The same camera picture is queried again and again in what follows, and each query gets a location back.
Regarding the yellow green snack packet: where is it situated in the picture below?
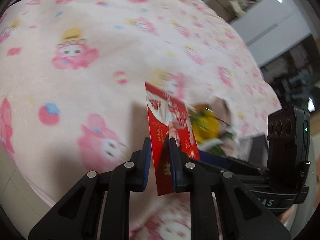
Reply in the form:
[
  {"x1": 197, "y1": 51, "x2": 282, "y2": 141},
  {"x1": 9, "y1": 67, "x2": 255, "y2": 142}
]
[{"x1": 189, "y1": 97, "x2": 238, "y2": 155}]

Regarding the red packet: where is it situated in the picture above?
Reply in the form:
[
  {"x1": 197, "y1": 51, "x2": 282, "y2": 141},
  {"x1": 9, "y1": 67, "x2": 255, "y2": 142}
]
[{"x1": 144, "y1": 81, "x2": 201, "y2": 196}]

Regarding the white wardrobe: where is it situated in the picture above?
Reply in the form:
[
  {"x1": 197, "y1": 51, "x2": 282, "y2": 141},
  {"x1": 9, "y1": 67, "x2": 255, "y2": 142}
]
[{"x1": 230, "y1": 0, "x2": 313, "y2": 68}]

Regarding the brown wooden cabinet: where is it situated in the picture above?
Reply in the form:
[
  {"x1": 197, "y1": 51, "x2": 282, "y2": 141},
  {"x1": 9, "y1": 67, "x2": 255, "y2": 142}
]
[{"x1": 216, "y1": 0, "x2": 248, "y2": 23}]

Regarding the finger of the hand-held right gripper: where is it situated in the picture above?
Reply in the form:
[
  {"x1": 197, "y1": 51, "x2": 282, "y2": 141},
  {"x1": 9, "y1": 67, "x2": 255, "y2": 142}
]
[{"x1": 191, "y1": 151, "x2": 270, "y2": 180}]

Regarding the person's right hand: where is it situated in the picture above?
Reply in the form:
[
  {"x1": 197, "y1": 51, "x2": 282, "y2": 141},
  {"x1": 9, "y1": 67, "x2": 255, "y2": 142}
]
[{"x1": 277, "y1": 204, "x2": 299, "y2": 232}]

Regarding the beige bag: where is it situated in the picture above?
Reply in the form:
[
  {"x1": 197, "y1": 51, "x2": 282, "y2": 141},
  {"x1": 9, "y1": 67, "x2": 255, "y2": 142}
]
[{"x1": 229, "y1": 0, "x2": 248, "y2": 18}]

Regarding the pink cartoon printed blanket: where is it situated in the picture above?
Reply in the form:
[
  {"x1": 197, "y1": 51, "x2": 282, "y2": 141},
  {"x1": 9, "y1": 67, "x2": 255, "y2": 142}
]
[{"x1": 0, "y1": 0, "x2": 283, "y2": 205}]

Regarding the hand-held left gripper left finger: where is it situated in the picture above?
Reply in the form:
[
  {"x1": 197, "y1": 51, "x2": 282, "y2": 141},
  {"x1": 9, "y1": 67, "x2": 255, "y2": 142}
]
[{"x1": 28, "y1": 137, "x2": 152, "y2": 240}]

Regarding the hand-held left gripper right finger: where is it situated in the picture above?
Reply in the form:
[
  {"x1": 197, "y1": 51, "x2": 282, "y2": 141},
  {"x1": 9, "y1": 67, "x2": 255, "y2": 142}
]
[{"x1": 168, "y1": 137, "x2": 292, "y2": 240}]

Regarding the dark cluttered shelf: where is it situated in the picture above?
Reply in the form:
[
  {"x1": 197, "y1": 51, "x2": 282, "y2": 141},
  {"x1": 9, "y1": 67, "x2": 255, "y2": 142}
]
[{"x1": 260, "y1": 35, "x2": 320, "y2": 113}]

